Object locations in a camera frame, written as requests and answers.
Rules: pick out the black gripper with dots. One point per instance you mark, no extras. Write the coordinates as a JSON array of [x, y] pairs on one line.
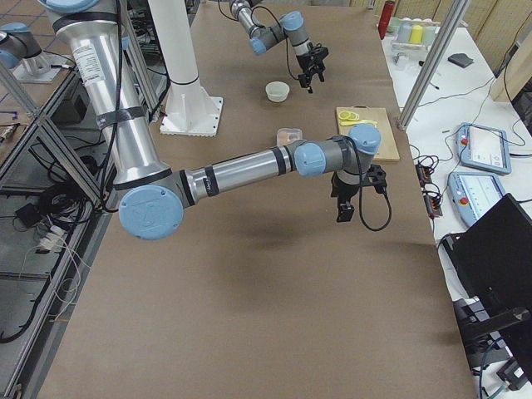
[[342, 192], [307, 64]]

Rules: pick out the clear plastic egg box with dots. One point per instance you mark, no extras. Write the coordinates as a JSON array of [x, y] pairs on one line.
[[288, 131]]

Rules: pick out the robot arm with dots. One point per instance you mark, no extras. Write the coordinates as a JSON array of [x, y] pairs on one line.
[[291, 30], [153, 197]]

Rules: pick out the white ceramic bowl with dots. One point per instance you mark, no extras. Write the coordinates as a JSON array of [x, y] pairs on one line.
[[277, 91]]

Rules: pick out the bamboo cutting board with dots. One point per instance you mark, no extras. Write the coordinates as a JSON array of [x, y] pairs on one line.
[[388, 149]]

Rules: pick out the grey cup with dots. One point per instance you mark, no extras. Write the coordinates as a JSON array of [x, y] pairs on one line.
[[404, 32]]

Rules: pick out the yellow cup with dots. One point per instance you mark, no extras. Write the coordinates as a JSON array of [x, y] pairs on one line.
[[416, 34]]

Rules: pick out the light blue cup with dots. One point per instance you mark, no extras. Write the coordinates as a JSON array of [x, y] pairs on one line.
[[428, 35]]

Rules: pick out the near blue teach pendant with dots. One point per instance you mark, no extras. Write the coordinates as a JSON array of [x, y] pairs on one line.
[[474, 193]]

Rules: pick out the blue teach pendant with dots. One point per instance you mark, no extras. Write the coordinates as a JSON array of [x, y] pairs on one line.
[[483, 148], [474, 193]]

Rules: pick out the small black square device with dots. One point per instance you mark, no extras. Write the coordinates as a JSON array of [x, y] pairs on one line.
[[460, 60]]

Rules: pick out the far blue teach pendant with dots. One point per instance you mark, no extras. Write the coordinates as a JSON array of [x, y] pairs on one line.
[[483, 148]]

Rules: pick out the lemon slice pair near handle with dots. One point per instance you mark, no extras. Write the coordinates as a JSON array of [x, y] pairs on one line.
[[346, 115]]

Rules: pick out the white camera stand pole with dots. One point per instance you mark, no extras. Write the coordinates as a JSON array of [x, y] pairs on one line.
[[189, 109]]

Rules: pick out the aluminium frame post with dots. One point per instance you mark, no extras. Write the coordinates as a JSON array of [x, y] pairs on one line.
[[443, 38]]

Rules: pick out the aluminium table frame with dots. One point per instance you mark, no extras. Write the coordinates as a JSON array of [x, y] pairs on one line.
[[51, 220]]

